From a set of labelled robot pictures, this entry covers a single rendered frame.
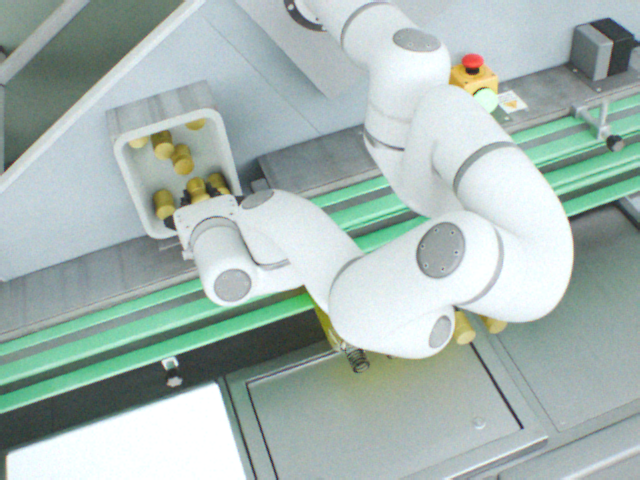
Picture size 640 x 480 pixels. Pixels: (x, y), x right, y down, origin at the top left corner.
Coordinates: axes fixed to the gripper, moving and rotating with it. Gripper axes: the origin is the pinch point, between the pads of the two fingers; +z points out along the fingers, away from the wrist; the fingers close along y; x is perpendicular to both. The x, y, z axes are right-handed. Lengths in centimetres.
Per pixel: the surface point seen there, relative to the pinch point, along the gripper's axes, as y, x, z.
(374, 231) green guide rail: 27.0, -12.7, -5.6
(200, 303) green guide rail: -5.0, -16.0, -5.7
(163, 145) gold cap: -3.3, 10.5, 0.5
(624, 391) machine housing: 60, -42, -34
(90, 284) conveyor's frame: -22.8, -12.0, 4.6
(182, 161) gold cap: -1.1, 6.5, 1.6
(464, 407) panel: 32, -38, -28
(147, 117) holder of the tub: -4.5, 15.9, -0.3
